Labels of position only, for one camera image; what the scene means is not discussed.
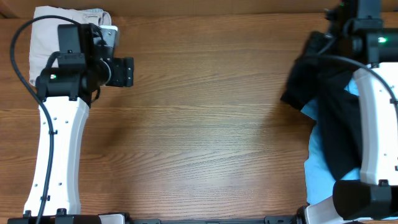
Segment light blue t-shirt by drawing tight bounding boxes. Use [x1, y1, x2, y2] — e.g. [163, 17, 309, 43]
[301, 79, 360, 205]

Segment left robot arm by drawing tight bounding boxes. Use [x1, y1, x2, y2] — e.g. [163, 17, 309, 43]
[9, 24, 134, 223]

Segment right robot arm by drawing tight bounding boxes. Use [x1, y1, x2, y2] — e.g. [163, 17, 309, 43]
[297, 0, 397, 223]

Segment black t-shirt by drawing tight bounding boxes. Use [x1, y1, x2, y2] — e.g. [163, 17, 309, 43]
[280, 30, 368, 181]

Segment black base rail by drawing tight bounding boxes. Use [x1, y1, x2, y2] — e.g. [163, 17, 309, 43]
[126, 215, 305, 224]

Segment beige folded trousers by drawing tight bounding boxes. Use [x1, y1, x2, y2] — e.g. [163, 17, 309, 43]
[29, 6, 87, 86]

